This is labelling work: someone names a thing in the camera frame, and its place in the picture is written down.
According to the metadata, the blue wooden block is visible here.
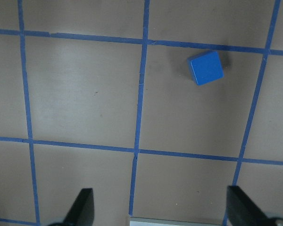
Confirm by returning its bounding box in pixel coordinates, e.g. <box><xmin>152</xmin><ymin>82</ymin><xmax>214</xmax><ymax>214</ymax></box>
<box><xmin>187</xmin><ymin>51</ymin><xmax>224</xmax><ymax>86</ymax></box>

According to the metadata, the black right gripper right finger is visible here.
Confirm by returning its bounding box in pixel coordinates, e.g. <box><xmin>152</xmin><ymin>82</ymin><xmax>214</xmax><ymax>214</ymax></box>
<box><xmin>226</xmin><ymin>186</ymin><xmax>283</xmax><ymax>226</ymax></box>

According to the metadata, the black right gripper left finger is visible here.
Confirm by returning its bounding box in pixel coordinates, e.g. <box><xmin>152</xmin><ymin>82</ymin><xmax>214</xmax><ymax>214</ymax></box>
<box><xmin>50</xmin><ymin>188</ymin><xmax>94</xmax><ymax>226</ymax></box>

